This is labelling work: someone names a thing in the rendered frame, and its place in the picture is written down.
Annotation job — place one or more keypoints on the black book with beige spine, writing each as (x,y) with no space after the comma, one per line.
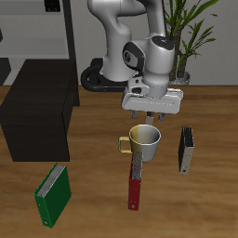
(186,155)

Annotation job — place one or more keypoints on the black binders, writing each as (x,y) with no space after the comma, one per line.
(52,5)

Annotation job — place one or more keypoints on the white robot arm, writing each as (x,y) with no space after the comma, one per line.
(117,46)

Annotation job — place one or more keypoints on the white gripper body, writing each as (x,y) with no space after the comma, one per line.
(148,103)

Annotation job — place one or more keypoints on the green pot plant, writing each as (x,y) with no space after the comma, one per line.
(182,37)

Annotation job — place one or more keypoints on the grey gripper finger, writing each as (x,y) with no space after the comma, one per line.
(134,114)
(162,116)

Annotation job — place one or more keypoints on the dark brown desk caddy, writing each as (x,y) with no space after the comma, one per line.
(37,111)

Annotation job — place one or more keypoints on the green book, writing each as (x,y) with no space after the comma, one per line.
(55,198)

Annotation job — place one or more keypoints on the yellow and white mug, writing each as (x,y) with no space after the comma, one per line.
(148,145)

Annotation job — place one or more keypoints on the white shelf with dark frame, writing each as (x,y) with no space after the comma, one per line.
(31,28)

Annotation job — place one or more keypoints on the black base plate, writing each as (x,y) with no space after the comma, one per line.
(89,79)

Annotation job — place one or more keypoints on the red book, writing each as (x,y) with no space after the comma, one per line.
(135,189)

